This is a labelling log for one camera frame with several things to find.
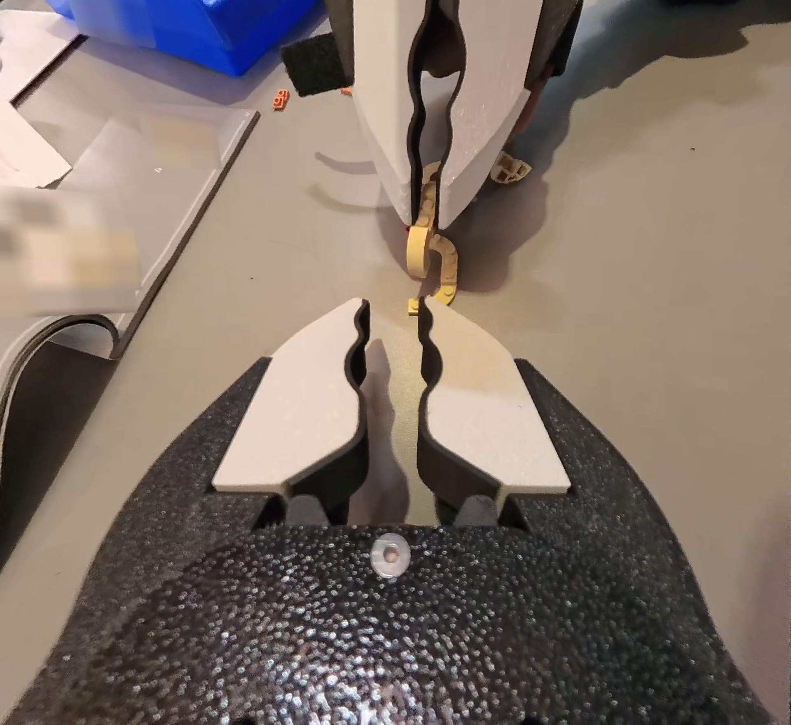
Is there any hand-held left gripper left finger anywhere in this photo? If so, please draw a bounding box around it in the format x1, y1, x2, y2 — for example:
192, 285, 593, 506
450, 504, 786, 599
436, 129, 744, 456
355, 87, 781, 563
213, 298, 372, 498

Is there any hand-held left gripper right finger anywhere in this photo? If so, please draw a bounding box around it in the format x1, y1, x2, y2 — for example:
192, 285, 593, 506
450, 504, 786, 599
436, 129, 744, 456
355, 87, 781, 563
418, 296, 573, 503

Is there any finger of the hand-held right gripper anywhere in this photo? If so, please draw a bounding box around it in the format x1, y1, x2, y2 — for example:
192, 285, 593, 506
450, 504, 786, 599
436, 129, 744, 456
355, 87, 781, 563
438, 0, 561, 229
353, 0, 431, 225

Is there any grey instruction booklet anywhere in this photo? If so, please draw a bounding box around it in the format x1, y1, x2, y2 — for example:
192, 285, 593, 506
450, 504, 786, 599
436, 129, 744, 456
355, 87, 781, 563
0, 105, 262, 454

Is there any blue plastic bin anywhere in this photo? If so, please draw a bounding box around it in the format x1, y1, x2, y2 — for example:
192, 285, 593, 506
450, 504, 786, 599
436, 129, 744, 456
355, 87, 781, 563
0, 0, 325, 78

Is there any tan quarter-round brick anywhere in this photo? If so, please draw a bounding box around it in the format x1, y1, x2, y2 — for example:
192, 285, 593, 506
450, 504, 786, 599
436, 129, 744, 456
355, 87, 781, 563
487, 152, 534, 185

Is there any large tan arch brick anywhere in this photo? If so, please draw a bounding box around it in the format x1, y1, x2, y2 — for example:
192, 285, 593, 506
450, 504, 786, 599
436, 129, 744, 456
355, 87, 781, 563
405, 225, 462, 307

